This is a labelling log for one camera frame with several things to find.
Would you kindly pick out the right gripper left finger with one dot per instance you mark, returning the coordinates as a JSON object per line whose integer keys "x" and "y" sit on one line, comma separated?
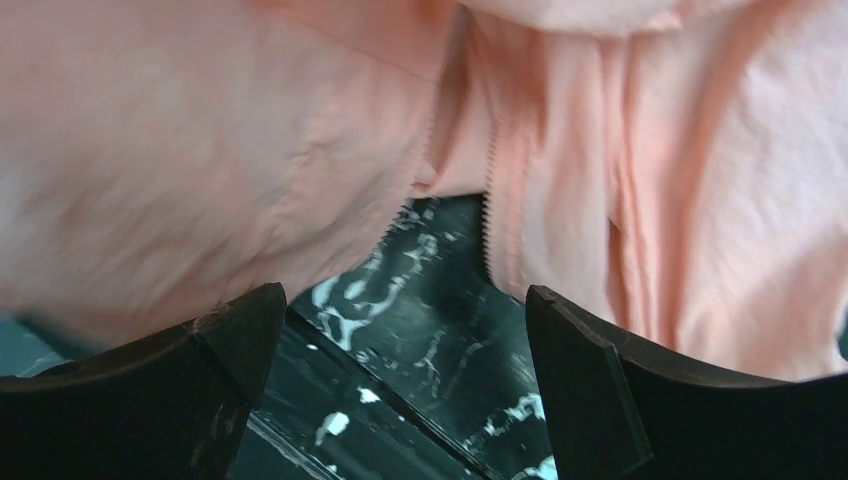
{"x": 172, "y": 405}

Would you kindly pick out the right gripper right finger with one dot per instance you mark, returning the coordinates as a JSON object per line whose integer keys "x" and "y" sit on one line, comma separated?
{"x": 620, "y": 406}

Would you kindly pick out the pink jacket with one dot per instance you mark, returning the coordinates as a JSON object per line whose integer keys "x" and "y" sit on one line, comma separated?
{"x": 676, "y": 167}

